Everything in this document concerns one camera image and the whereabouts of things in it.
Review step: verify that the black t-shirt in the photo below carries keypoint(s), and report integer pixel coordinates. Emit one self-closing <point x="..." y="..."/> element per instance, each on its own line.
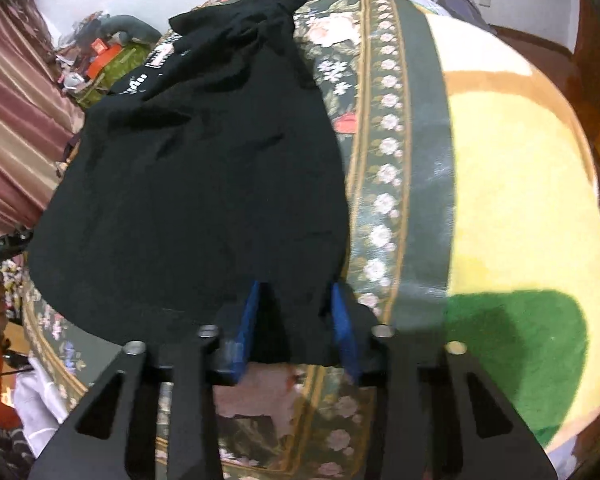
<point x="190" y="185"/>

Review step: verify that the floral blanket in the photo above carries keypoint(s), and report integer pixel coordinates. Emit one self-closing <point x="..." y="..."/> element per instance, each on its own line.
<point x="380" y="160"/>

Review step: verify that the orange box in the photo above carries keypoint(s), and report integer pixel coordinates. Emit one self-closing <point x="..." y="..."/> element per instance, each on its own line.
<point x="102" y="52"/>

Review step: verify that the green woven basket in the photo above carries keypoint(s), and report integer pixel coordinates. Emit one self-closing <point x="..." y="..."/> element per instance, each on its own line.
<point x="125" y="62"/>

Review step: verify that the striped pink curtain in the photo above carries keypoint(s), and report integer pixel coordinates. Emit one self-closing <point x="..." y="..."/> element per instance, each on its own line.
<point x="15" y="135"/>

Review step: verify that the yellow green plush blanket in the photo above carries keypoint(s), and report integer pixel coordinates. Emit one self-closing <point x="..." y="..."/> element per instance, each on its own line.
<point x="520" y="200"/>

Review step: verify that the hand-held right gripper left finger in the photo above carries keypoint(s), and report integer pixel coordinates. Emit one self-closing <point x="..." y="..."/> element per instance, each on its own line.
<point x="245" y="330"/>

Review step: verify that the grey backpack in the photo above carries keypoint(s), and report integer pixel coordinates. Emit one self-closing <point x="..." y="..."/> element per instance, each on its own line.
<point x="460" y="2"/>

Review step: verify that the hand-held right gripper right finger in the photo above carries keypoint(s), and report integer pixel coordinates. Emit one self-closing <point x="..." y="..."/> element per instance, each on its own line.
<point x="340" y="330"/>

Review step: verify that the grey cushion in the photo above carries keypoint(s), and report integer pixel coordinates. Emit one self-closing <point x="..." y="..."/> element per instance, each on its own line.
<point x="135" y="27"/>

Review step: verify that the white cloth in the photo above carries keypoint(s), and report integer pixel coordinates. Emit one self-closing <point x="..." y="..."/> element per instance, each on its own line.
<point x="37" y="400"/>

